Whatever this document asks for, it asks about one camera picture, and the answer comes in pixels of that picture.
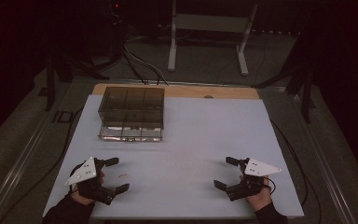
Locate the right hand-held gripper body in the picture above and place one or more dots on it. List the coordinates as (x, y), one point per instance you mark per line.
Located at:
(256, 169)

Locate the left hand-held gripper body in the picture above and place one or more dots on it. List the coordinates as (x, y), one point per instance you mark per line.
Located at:
(85, 172)

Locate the person's left hand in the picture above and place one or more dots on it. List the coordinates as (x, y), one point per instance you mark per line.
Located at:
(101, 177)

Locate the person's right hand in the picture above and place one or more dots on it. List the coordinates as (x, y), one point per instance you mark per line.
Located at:
(261, 200)

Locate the tinted clear plastic drawer box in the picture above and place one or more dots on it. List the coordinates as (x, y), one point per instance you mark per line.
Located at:
(132, 109)

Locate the black metal stand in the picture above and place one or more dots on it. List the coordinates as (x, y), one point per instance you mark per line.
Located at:
(50, 84)

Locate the white metal stand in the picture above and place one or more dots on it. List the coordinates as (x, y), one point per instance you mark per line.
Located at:
(209, 23)

